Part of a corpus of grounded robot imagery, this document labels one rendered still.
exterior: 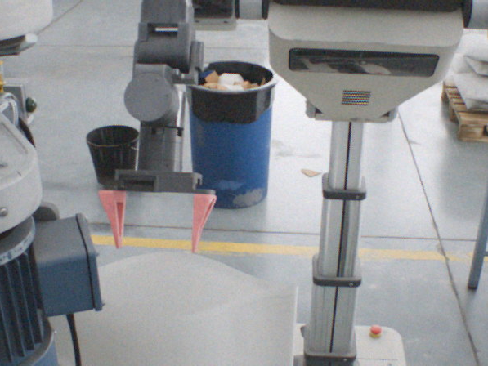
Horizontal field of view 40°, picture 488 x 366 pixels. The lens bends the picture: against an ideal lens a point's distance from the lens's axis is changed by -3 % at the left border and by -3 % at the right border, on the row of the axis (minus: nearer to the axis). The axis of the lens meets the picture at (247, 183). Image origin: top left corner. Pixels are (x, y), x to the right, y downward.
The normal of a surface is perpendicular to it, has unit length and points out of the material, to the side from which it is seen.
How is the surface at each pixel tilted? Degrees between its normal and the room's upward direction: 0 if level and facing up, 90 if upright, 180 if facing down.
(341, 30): 40
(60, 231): 1
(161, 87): 60
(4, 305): 90
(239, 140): 93
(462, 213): 0
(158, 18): 69
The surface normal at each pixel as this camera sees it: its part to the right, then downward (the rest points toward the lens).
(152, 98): -0.06, -0.04
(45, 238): 0.00, -0.88
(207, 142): -0.57, 0.41
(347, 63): -0.06, 0.92
